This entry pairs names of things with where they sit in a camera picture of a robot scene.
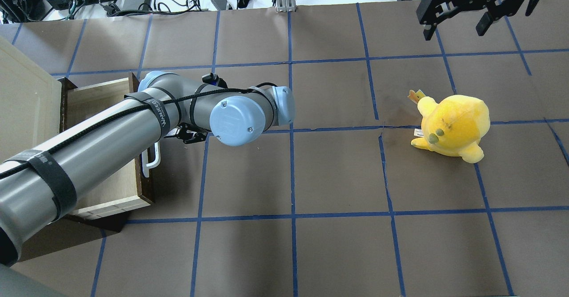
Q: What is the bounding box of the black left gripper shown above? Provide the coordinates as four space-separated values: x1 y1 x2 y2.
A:
176 124 209 144

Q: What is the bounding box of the white drawer handle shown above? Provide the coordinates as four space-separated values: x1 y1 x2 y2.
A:
140 142 162 171

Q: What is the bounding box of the dark wooden drawer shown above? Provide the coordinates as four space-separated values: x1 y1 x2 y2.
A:
60 73 154 220

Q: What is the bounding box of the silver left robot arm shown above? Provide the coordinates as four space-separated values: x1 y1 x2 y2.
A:
1 71 296 267

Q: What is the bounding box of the yellow plush dinosaur toy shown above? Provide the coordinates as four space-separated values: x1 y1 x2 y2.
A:
408 90 490 164

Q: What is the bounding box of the dark wooden cabinet shell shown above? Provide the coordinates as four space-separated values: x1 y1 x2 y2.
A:
13 77 129 262

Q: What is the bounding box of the cream plastic storage box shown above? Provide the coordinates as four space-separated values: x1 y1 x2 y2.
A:
0 38 62 161

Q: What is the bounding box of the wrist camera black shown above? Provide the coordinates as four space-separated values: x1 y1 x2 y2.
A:
201 72 228 89

